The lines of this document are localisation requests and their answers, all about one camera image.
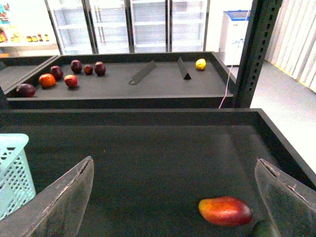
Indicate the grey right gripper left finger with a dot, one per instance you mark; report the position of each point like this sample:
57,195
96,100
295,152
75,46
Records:
58,210

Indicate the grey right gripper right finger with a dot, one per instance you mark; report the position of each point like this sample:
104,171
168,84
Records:
291,205

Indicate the light teal plastic basket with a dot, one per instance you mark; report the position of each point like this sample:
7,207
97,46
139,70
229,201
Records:
16,183

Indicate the small red apple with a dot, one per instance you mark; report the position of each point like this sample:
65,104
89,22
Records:
71,81

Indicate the red yellow mango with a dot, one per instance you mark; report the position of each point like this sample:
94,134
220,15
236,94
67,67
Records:
225,211

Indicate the black display tray front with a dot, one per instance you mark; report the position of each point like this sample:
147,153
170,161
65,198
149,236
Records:
152,167

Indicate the black display tray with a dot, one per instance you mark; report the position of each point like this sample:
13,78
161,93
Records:
152,167
162,88

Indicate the dark purple eggplant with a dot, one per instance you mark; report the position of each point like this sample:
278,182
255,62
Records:
26,90

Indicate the orange red tomato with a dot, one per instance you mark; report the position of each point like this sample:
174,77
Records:
47,80

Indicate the dark red plum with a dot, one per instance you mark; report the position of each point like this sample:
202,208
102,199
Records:
100,69
76,66
57,72

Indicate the small dark red fruit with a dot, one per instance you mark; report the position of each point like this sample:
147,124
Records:
88,70

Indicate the black display tray rear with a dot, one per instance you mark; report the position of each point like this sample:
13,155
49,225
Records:
162,88

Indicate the yellow lemon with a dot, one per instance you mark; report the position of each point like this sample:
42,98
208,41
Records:
201,64

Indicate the black triangular divider bar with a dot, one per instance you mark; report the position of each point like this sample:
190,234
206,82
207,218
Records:
183,70

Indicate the glass door refrigerator row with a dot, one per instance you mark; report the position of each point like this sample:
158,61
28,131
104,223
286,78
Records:
129,26

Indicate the white chest freezer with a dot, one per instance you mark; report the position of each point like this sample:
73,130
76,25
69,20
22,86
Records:
232,37

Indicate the dark metal shelf post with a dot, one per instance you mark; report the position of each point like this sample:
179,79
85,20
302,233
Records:
260,27

